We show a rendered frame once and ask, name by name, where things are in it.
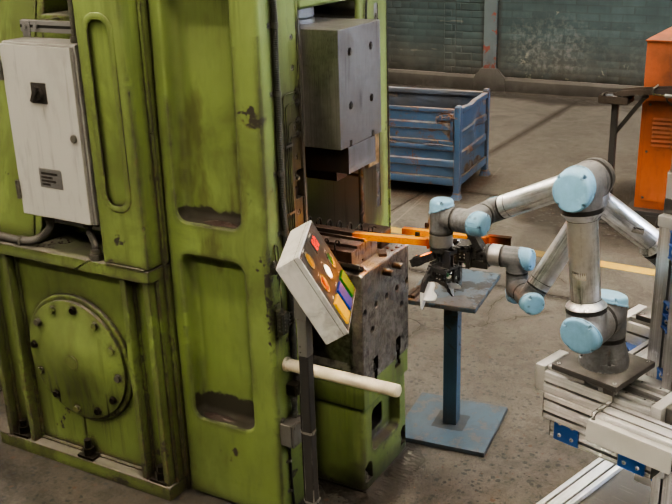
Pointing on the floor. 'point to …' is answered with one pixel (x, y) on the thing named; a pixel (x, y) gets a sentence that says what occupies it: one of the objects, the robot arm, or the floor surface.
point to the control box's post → (308, 408)
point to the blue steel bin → (438, 135)
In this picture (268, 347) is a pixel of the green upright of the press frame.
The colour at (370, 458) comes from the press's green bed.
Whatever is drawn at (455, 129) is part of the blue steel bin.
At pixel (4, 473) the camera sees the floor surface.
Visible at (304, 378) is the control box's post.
